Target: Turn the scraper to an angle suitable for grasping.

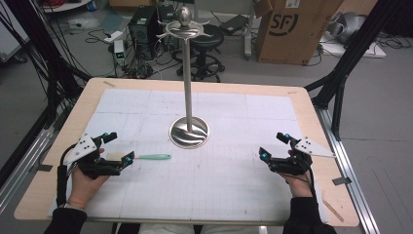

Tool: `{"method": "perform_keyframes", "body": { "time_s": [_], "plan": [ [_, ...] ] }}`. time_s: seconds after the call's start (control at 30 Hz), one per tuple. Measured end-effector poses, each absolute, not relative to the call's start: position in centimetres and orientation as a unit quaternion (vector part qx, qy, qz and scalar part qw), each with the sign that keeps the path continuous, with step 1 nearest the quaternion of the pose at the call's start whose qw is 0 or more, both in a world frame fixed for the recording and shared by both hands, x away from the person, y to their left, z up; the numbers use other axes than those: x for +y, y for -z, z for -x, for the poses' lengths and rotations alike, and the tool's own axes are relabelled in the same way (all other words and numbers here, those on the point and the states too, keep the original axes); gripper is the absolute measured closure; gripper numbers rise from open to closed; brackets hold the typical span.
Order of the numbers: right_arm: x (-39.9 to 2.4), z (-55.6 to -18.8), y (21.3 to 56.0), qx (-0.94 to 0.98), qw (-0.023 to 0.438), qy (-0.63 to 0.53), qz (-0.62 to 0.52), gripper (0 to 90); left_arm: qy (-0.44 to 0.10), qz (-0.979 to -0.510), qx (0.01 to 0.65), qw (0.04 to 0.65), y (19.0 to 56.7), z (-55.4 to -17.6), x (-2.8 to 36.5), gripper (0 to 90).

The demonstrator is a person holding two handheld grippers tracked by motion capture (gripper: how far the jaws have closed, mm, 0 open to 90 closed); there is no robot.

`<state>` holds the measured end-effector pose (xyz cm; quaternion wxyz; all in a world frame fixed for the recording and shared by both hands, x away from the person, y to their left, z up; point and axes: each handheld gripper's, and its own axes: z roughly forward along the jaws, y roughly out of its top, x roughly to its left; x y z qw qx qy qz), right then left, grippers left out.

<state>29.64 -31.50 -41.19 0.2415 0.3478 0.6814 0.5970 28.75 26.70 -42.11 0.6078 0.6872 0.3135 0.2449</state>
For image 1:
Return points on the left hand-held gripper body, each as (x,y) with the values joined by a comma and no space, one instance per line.
(85,146)

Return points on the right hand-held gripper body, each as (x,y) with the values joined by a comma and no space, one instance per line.
(300,159)

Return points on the person's left hand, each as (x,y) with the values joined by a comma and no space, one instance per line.
(82,188)

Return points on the white grid mat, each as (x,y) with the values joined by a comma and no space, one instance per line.
(227,182)

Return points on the black tape piece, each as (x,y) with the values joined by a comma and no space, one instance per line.
(342,181)
(44,168)

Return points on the wooden stick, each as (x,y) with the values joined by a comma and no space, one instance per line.
(333,211)

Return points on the white device with green display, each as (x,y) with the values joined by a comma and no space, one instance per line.
(119,52)

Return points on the metal stand with hooks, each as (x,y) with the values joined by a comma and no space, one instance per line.
(187,81)

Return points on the white power strip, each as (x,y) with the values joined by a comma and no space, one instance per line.
(113,36)

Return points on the cardboard box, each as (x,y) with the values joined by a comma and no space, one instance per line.
(292,32)

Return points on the white table leg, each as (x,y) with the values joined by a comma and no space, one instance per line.
(249,32)

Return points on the white flat board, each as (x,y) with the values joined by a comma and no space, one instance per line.
(354,50)

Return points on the black computer tower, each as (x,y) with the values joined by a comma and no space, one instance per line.
(142,29)

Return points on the black stool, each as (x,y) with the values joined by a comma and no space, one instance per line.
(207,42)

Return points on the black flat device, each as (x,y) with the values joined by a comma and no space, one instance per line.
(233,24)

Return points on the grey bag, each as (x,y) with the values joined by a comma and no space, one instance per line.
(345,27)

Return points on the aluminium rail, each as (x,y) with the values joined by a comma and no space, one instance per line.
(347,172)
(19,169)

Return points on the black frame post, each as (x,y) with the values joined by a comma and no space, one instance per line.
(35,48)
(350,55)

